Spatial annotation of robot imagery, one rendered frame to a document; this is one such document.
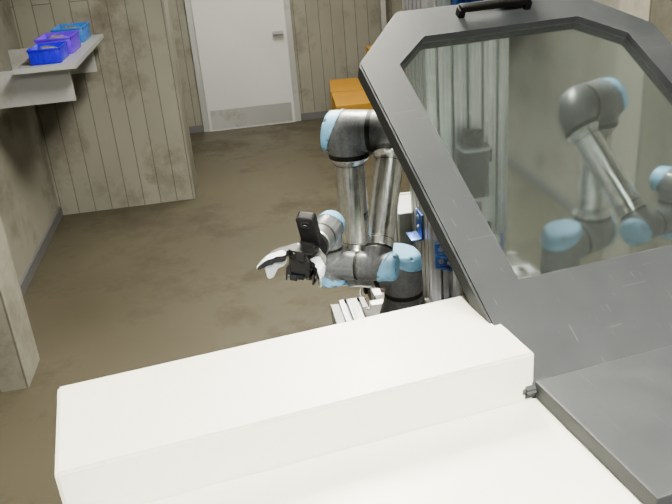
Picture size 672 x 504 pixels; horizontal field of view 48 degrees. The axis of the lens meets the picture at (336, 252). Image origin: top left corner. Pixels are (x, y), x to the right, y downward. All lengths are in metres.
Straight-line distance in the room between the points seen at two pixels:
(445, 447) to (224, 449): 0.31
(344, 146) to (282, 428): 1.16
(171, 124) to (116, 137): 0.47
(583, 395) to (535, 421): 0.08
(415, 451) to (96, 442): 0.44
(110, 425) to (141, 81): 5.58
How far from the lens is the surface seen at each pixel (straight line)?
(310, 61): 9.02
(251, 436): 1.09
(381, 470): 1.10
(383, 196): 2.00
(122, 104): 6.64
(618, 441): 1.12
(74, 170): 6.84
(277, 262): 1.79
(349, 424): 1.12
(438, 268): 2.43
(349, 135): 2.10
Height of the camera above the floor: 2.18
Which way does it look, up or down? 24 degrees down
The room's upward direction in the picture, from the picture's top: 5 degrees counter-clockwise
